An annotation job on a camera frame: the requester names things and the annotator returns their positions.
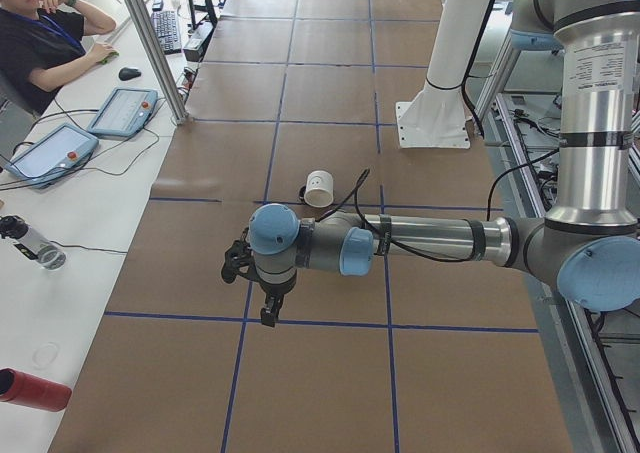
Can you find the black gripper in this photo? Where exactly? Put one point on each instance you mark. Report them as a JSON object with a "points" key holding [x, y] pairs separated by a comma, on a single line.
{"points": [[274, 290]]}

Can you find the white smiley mug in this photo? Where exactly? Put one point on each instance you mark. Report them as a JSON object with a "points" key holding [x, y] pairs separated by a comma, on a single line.
{"points": [[318, 191]]}

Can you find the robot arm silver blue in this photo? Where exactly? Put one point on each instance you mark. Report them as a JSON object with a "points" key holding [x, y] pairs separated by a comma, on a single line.
{"points": [[585, 247]]}

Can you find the brown paper table mat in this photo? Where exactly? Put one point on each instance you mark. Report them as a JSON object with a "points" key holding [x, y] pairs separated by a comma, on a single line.
{"points": [[415, 356]]}

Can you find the far blue teach pendant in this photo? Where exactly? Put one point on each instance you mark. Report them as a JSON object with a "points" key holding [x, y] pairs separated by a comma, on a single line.
{"points": [[124, 113]]}

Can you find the blue teach pendant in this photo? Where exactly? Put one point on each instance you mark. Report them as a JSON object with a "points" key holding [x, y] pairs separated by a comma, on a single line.
{"points": [[124, 113], [53, 157]]}

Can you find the clear water bottle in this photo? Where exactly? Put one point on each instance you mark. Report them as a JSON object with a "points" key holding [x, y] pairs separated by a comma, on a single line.
{"points": [[31, 243]]}

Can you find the near blue teach pendant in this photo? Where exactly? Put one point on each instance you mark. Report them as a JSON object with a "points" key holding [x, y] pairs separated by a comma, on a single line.
{"points": [[53, 157]]}

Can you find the red bottle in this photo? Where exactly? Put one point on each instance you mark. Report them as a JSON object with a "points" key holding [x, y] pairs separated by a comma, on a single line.
{"points": [[27, 390]]}

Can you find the black computer mouse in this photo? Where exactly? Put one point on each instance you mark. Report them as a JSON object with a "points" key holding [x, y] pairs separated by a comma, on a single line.
{"points": [[129, 73]]}

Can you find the black keyboard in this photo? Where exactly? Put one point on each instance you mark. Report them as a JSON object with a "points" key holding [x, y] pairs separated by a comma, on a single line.
{"points": [[167, 30]]}

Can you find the seated person in black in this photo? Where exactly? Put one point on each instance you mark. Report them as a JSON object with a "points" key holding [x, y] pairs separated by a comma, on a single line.
{"points": [[41, 46]]}

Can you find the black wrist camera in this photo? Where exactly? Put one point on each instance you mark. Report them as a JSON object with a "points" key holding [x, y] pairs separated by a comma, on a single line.
{"points": [[238, 260]]}

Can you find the white pedestal column base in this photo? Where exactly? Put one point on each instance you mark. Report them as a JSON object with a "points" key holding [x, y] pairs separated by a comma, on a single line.
{"points": [[436, 118]]}

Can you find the aluminium frame post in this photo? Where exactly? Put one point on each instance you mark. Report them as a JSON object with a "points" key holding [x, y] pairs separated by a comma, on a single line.
{"points": [[141, 20]]}

